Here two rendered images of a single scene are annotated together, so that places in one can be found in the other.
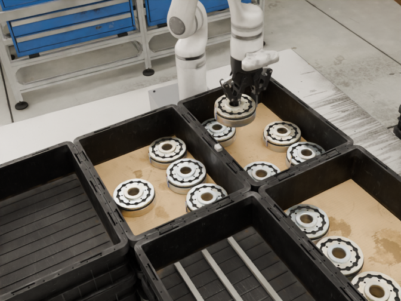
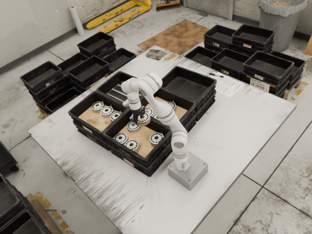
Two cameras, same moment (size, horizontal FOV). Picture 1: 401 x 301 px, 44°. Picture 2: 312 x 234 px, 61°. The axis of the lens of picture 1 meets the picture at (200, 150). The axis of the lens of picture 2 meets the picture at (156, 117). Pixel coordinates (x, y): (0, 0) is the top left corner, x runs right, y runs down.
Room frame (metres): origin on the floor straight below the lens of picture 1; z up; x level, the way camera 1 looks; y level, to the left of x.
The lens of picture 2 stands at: (2.23, -0.39, 2.31)
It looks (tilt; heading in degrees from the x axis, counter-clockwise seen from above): 46 degrees down; 162
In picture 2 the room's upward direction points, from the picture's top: 11 degrees counter-clockwise
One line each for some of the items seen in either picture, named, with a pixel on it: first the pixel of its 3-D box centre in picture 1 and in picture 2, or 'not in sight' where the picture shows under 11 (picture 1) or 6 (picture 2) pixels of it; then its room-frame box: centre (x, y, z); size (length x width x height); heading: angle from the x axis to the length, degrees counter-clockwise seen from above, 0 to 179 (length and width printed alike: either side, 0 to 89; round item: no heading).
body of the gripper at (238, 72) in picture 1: (246, 68); (136, 110); (1.01, -0.12, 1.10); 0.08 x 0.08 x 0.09
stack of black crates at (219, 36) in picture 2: not in sight; (222, 45); (-0.28, 1.49, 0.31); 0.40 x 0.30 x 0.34; 21
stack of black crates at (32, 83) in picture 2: not in sight; (48, 87); (-0.68, -0.74, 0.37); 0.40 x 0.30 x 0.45; 111
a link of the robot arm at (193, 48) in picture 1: (188, 30); (179, 143); (1.34, 0.01, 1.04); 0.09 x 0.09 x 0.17; 56
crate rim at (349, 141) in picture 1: (259, 124); (137, 132); (1.03, -0.16, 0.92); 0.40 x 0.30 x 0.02; 26
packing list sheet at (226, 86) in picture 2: not in sight; (222, 83); (0.72, 0.77, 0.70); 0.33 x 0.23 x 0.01; 20
